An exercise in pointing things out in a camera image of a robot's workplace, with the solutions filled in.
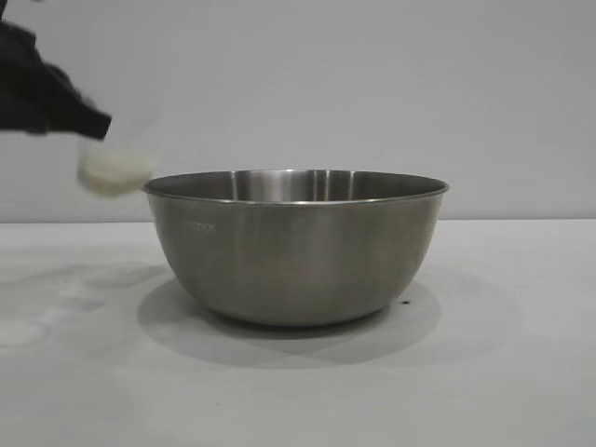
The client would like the stainless steel mixing bowl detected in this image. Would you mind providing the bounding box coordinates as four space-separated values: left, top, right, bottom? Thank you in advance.
141 168 451 326

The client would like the white uncooked rice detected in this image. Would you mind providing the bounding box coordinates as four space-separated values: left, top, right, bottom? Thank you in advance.
76 143 157 199

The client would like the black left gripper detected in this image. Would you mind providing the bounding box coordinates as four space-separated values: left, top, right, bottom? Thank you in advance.
0 18 114 141

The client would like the clear plastic measuring cup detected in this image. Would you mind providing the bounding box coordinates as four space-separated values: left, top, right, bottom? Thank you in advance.
75 100 158 200

